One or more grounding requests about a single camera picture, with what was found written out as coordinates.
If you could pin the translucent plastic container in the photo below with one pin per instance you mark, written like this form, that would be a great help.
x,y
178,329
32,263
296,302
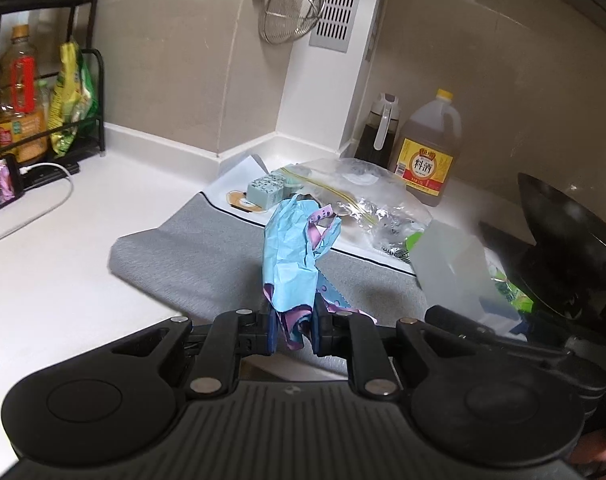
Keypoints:
x,y
450,265

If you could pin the black wok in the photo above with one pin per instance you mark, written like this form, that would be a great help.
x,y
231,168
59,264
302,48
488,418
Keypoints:
x,y
573,240

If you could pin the teal plastic brush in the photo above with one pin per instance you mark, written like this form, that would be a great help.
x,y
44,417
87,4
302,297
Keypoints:
x,y
295,179

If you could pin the grey and white mat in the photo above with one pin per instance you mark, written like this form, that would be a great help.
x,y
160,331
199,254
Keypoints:
x,y
198,255

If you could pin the yellow green snack bag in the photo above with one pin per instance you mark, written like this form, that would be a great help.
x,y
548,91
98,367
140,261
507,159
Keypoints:
x,y
70,105

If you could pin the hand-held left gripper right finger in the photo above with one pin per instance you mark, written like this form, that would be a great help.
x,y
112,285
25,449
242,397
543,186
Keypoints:
x,y
318,334

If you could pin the cooking wine jug yellow cap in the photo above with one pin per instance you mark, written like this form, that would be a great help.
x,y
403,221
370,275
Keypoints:
x,y
428,160

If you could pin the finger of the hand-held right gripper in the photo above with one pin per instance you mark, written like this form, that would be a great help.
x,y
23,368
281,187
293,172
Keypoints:
x,y
503,340

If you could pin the blue and purple wrapper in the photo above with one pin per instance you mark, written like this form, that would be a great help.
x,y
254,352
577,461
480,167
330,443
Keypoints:
x,y
288,260

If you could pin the black smartphone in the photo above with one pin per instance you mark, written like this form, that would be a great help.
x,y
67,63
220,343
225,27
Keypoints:
x,y
0,187

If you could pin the grey vent grille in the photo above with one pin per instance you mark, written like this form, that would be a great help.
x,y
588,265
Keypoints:
x,y
339,5

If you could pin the dark soy sauce bottle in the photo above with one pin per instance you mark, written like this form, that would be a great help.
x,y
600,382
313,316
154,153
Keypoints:
x,y
375,145

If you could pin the clear plastic bag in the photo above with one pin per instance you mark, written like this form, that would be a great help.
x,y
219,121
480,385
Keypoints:
x,y
373,190

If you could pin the metal mesh strainer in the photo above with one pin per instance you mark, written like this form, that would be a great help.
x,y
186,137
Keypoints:
x,y
290,10

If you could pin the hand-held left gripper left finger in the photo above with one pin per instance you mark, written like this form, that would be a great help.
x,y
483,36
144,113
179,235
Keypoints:
x,y
271,332

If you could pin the green snack wrapper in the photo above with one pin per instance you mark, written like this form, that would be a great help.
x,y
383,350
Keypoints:
x,y
510,292

